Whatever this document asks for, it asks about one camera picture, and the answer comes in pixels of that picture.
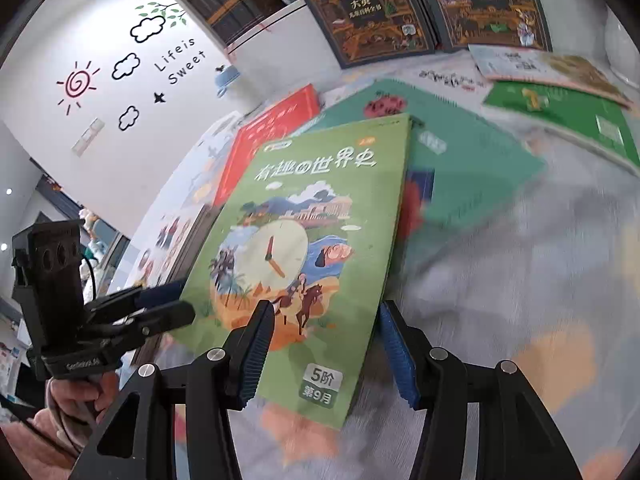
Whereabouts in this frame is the watercolour bear picture book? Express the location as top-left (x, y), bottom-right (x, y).
top-left (540, 52), bottom-right (633, 108)

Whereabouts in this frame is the light green clock cover book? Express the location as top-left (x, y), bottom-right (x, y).
top-left (172, 112), bottom-right (413, 431)

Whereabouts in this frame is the white wall switch panel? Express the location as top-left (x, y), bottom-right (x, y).
top-left (71, 117), bottom-right (107, 156)

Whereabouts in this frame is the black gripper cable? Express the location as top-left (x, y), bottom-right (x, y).
top-left (75, 255), bottom-right (98, 306)

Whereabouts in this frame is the dark ornate encyclopedia book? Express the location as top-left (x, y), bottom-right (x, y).
top-left (291, 0), bottom-right (437, 70)
top-left (410, 0), bottom-right (553, 53)

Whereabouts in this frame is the teal book with red figure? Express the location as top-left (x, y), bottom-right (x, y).
top-left (300, 77), bottom-right (548, 266)

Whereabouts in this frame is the black lettering wall sticker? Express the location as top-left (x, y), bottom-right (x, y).
top-left (152, 37), bottom-right (208, 86)

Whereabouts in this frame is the red sun wall sticker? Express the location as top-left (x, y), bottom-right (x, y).
top-left (56, 60), bottom-right (101, 111)

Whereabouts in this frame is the red cover book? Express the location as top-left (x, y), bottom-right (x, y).
top-left (212, 84), bottom-right (322, 208)

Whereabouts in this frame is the white book black calligraphy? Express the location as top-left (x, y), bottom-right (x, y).
top-left (415, 62), bottom-right (493, 93)

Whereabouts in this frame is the white bottle with blue lid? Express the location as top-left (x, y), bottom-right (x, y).
top-left (212, 64), bottom-right (241, 97)

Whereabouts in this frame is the row of dark hardcover volumes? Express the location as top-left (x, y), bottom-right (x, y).
top-left (182, 0), bottom-right (288, 47)

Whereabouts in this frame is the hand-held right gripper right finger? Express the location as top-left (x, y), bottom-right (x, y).
top-left (378, 300), bottom-right (585, 480)

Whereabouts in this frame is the bright green paperback book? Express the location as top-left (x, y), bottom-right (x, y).
top-left (481, 80), bottom-right (640, 177)

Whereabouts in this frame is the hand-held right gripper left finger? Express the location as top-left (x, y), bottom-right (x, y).
top-left (69, 300), bottom-right (276, 480)

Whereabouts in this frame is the person's left hand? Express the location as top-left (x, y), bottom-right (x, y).
top-left (45, 372), bottom-right (121, 426)

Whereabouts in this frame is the person's left forearm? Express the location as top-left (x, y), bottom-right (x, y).
top-left (0, 407), bottom-right (96, 480)

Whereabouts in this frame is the green leaf tree sticker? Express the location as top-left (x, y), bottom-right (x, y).
top-left (136, 0), bottom-right (188, 28)

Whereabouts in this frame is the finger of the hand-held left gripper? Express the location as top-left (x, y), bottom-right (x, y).
top-left (87, 301), bottom-right (196, 348)
top-left (87, 280), bottom-right (190, 318)

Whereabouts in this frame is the white ribbed vase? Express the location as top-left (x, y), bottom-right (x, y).
top-left (602, 0), bottom-right (640, 91)

